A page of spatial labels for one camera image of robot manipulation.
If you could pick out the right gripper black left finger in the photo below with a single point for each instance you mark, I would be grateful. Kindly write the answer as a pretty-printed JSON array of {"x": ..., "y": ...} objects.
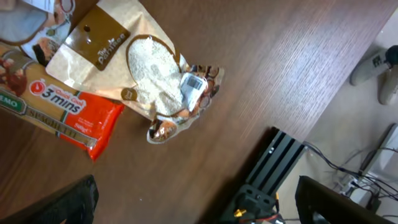
[{"x": 75, "y": 203}]

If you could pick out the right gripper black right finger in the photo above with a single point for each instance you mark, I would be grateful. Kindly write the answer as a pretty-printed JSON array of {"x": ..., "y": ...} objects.
[{"x": 311, "y": 197}]

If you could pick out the San Remo spaghetti pack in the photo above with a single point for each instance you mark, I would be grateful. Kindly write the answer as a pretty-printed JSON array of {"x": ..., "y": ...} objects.
[{"x": 28, "y": 92}]

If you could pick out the white power strip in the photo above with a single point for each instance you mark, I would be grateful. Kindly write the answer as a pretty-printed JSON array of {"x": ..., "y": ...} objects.
[{"x": 377, "y": 176}]

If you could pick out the grey shoe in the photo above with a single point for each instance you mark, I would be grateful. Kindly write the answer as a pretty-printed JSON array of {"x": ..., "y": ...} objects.
[{"x": 383, "y": 61}]

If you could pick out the coconut pouch beige brown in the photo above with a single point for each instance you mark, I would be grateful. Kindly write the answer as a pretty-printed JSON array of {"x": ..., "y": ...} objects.
[{"x": 119, "y": 51}]

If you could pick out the mushroom pouch beige brown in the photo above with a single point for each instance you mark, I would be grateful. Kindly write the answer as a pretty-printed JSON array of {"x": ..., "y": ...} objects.
[{"x": 38, "y": 28}]

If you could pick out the black aluminium frame rail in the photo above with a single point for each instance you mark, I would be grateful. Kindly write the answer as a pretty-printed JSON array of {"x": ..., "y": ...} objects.
[{"x": 256, "y": 200}]

